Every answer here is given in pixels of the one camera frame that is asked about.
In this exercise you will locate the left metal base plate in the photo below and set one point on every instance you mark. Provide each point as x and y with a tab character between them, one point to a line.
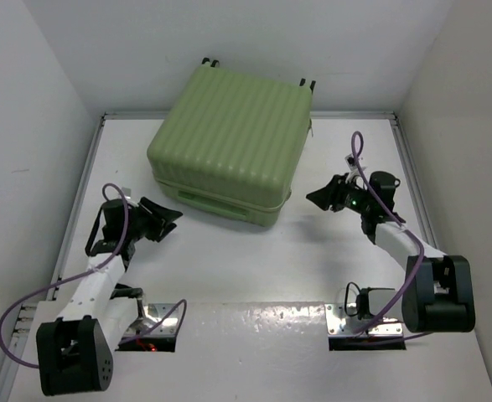
157	320

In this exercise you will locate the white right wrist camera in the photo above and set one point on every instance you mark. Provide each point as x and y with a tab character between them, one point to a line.
353	170

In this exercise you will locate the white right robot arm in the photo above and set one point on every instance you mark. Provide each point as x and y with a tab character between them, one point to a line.
437	293

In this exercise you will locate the aluminium table rail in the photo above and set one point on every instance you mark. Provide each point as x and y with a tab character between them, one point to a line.
14	332
432	243

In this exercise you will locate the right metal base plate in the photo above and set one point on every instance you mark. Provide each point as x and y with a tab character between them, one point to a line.
341	325

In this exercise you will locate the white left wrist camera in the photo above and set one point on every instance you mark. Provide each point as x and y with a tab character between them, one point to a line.
127	194

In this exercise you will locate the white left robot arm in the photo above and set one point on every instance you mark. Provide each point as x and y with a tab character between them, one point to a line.
75	350

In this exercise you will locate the metal base plate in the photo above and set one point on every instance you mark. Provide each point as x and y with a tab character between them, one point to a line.
157	320
341	325

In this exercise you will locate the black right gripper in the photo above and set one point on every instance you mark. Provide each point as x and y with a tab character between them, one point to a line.
332	193

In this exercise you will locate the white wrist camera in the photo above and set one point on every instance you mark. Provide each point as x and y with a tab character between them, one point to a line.
127	194
353	170

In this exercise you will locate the right aluminium table rail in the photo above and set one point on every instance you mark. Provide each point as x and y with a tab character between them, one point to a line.
432	243

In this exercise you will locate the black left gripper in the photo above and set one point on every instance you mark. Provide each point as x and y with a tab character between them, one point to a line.
160	224

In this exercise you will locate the light green suitcase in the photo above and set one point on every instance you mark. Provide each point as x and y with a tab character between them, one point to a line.
231	143

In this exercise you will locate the left aluminium table rail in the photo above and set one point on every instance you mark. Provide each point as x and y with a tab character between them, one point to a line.
14	332

